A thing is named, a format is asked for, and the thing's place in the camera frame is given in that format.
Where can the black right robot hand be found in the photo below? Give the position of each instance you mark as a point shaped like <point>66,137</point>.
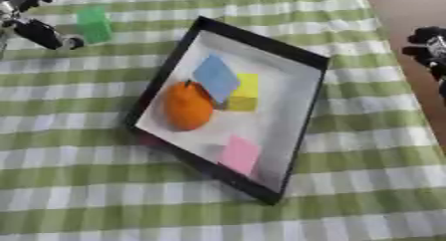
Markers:
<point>428,52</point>

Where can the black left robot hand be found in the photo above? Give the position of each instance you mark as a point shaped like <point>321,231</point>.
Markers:
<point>38,32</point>

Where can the black box with white inside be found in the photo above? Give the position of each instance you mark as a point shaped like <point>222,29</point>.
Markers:
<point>231,106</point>

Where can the green block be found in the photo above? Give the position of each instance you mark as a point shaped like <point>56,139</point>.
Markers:
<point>93,24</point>

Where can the orange toy fruit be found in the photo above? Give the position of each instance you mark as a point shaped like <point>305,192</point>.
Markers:
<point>187,107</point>

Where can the blue block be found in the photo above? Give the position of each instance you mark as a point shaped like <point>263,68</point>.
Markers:
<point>216,77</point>

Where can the yellow block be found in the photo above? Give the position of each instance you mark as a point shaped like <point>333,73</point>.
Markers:
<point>244,93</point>

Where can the pink block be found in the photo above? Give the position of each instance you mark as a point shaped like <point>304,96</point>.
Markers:
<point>239,154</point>

